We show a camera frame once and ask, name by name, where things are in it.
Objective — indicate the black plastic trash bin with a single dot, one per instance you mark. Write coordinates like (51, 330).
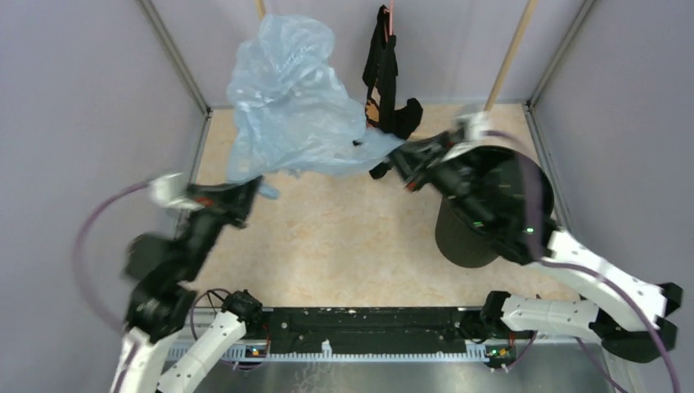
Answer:
(489, 222)

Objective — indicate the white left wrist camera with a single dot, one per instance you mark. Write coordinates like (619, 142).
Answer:
(169, 191)

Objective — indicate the wooden clothes rack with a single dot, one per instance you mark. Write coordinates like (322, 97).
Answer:
(448, 51)

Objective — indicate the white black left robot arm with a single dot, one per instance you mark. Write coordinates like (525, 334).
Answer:
(159, 305)

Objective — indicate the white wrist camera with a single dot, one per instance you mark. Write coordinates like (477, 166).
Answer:
(169, 191)
(470, 131)

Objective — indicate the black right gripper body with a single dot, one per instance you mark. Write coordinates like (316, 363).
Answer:
(425, 156)

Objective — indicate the black printed t-shirt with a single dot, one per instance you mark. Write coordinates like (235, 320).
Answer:
(380, 77)

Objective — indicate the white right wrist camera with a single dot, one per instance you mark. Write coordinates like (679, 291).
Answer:
(470, 131)

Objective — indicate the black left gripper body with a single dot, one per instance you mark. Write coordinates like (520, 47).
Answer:
(207, 223)

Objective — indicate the pink clothes hanger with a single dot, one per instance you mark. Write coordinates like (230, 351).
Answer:
(387, 18)

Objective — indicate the light blue trash bag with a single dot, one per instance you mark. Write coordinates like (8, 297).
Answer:
(292, 112)

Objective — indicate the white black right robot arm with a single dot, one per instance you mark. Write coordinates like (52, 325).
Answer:
(625, 315)

